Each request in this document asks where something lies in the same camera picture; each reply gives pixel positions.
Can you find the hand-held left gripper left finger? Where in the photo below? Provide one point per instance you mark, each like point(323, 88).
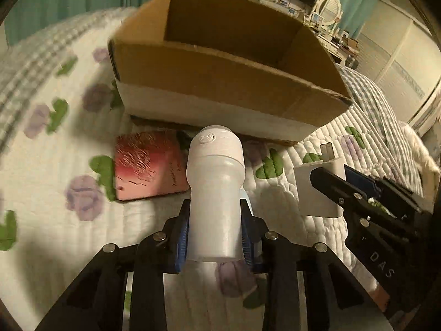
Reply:
point(181, 245)

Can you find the cluttered dressing table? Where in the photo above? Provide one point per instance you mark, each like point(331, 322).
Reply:
point(336, 44)

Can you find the white plug adapter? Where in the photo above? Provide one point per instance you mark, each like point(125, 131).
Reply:
point(318, 196)

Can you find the white wardrobe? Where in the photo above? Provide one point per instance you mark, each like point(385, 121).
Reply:
point(399, 58)

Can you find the white fluffy blanket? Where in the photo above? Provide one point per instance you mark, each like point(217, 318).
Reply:
point(422, 148)

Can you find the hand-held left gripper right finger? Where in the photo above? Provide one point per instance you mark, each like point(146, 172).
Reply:
point(248, 248)

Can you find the brown cardboard box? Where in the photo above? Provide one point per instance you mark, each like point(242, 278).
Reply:
point(220, 76)

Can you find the white plastic bottle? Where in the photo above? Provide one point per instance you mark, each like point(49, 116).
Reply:
point(215, 193)

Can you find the floral white quilt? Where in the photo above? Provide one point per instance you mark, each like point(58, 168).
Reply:
point(44, 165)

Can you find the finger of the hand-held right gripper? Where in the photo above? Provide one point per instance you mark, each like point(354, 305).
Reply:
point(361, 181)
point(336, 188)

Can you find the white oval vanity mirror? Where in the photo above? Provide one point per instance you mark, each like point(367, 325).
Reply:
point(327, 8)

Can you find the pink glossy booklet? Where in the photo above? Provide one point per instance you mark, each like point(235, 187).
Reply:
point(148, 165)

